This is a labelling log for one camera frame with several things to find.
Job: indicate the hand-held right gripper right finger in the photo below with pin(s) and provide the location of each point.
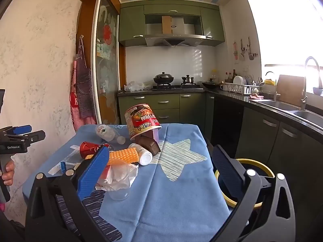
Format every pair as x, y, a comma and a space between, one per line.
224, 171

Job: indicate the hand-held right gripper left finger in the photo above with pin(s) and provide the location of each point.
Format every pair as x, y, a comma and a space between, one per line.
93, 171

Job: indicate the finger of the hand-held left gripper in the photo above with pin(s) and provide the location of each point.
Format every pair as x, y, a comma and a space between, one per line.
35, 137
22, 129

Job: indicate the yellow rimmed trash bin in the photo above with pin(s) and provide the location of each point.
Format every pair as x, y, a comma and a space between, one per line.
252, 160

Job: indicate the white supplement bottle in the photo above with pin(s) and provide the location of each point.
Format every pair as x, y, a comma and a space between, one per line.
142, 154

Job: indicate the person's left hand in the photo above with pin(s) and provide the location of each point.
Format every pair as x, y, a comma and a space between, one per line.
8, 172

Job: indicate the white paper towel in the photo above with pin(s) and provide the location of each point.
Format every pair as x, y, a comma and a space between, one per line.
112, 180

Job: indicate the crushed red soda can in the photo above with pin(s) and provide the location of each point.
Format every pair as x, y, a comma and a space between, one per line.
88, 148

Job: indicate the clear plastic strip wrapper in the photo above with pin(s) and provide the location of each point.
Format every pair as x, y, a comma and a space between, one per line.
73, 150

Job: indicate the orange textured roller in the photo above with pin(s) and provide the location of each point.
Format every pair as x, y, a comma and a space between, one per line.
121, 156

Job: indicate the blue and white wrapper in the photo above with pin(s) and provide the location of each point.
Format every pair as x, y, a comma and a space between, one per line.
61, 167

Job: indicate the clear plastic cup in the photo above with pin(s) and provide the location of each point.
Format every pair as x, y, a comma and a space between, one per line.
120, 194

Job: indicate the clear plastic water bottle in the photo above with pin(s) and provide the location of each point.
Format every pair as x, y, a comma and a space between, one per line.
107, 132

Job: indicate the red checkered apron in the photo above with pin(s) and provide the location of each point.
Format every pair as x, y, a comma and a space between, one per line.
75, 105

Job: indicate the dark base cabinet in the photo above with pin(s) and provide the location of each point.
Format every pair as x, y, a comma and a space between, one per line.
265, 136

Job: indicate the brown drink carton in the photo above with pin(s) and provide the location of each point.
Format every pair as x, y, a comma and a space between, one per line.
149, 143

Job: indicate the person's pink floral clothing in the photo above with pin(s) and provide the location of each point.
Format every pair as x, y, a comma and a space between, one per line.
2, 206

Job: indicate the blue star printed tablecloth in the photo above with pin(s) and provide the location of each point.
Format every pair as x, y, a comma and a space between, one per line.
156, 194

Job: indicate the red instant noodle cup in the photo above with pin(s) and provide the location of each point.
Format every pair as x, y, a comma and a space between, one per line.
141, 121

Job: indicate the purple checkered apron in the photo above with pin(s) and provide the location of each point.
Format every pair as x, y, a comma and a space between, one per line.
84, 85

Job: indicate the pink cloth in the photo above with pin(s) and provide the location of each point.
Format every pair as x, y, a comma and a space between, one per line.
256, 96

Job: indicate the white mug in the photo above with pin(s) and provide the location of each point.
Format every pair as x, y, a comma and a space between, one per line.
223, 87

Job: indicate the white dish rack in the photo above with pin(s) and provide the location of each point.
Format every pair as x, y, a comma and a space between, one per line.
239, 88

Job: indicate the steel sink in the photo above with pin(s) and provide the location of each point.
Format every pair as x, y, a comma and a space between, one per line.
277, 104

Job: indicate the black pan with lid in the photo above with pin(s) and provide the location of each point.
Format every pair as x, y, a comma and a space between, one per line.
210, 83

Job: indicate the green base cabinet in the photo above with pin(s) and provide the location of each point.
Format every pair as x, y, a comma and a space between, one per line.
164, 103

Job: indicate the white plates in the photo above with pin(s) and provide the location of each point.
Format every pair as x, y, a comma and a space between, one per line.
241, 80

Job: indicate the white plastic bag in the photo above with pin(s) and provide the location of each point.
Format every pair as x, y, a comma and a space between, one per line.
133, 87

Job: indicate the row of condiment bottles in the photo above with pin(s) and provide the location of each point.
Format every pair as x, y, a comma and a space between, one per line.
231, 76

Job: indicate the gas stove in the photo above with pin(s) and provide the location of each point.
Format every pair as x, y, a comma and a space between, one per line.
176, 87

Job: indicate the small dark kettle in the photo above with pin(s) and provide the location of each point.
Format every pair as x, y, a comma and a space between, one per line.
188, 80

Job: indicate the yellow container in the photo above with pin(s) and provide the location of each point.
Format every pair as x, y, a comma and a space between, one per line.
268, 82

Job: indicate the wooden cutting board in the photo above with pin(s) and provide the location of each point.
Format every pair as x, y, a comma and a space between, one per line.
290, 88

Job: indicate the tall steel faucet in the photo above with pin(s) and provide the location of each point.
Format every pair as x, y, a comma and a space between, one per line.
303, 98

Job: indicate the sliding glass door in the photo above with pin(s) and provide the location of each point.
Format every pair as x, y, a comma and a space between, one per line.
108, 55

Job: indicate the black wok with lid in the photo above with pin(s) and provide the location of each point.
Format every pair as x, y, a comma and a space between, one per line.
164, 78

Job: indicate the hanging spoon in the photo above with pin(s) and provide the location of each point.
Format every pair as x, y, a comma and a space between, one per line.
242, 54

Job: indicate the hanging spatula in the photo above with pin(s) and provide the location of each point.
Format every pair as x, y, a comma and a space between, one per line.
250, 54

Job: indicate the pink hanging utensil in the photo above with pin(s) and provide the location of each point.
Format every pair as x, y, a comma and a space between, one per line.
235, 51

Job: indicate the grey suction holder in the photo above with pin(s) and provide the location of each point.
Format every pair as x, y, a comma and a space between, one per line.
317, 90

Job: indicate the steel range hood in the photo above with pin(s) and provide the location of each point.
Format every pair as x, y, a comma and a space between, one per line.
174, 40

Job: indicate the window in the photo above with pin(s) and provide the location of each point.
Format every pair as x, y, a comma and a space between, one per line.
290, 30

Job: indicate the wall socket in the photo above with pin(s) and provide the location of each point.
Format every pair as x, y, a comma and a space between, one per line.
246, 68

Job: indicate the wooden door frame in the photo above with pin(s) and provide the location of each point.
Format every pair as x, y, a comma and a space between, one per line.
88, 12

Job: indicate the green wall cabinets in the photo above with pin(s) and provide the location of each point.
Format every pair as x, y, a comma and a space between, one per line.
131, 22

